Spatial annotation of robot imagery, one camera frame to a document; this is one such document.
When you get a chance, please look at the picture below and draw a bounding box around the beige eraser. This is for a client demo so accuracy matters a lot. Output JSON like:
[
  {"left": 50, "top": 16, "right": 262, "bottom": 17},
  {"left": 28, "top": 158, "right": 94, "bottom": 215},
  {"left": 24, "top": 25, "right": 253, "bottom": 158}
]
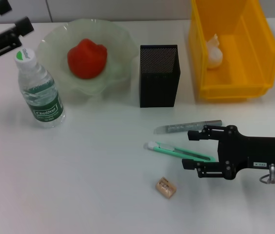
[{"left": 155, "top": 177, "right": 178, "bottom": 199}]

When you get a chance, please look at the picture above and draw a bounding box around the black mesh pen holder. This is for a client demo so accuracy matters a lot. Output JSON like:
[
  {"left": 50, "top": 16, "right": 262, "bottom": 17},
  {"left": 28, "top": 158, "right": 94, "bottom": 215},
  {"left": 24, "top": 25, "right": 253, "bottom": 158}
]
[{"left": 139, "top": 44, "right": 181, "bottom": 108}]

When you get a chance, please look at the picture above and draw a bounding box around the green glass fruit plate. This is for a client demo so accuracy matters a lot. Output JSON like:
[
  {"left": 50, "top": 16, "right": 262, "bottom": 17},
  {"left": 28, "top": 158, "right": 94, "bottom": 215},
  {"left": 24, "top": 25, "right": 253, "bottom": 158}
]
[{"left": 37, "top": 19, "right": 139, "bottom": 97}]

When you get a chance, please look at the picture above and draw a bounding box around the yellow plastic bin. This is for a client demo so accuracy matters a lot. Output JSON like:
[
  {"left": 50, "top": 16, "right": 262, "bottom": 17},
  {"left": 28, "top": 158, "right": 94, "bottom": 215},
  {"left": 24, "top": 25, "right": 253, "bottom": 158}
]
[{"left": 188, "top": 0, "right": 275, "bottom": 103}]

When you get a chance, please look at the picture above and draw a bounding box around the clear water bottle green label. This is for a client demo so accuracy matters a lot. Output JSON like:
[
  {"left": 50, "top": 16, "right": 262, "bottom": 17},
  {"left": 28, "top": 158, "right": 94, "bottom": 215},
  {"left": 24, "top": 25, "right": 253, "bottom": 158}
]
[{"left": 14, "top": 47, "right": 66, "bottom": 129}]

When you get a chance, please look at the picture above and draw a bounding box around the green utility knife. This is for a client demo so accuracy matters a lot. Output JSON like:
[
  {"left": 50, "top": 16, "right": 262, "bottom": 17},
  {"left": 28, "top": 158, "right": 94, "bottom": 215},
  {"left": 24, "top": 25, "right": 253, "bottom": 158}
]
[{"left": 143, "top": 141, "right": 216, "bottom": 163}]

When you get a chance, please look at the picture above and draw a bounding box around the red pepper toy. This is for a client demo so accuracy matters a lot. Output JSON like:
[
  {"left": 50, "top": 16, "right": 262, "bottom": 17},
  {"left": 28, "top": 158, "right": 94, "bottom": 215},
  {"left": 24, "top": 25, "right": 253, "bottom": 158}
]
[{"left": 67, "top": 38, "right": 109, "bottom": 79}]

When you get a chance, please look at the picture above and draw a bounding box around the right arm connector cable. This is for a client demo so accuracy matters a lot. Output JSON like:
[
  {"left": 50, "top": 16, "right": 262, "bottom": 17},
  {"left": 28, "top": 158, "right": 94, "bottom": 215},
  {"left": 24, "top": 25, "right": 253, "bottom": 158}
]
[{"left": 258, "top": 163, "right": 275, "bottom": 185}]

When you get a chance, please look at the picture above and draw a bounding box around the silver glitter pen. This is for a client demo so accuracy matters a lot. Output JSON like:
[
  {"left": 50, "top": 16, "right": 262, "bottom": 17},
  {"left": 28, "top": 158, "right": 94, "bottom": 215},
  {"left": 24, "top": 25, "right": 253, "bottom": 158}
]
[{"left": 153, "top": 119, "right": 223, "bottom": 135}]

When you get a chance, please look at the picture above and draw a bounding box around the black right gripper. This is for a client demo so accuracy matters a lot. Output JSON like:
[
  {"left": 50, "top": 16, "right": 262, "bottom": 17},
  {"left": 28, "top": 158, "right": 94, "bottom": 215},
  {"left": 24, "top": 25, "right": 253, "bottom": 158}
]
[{"left": 181, "top": 124, "right": 275, "bottom": 180}]

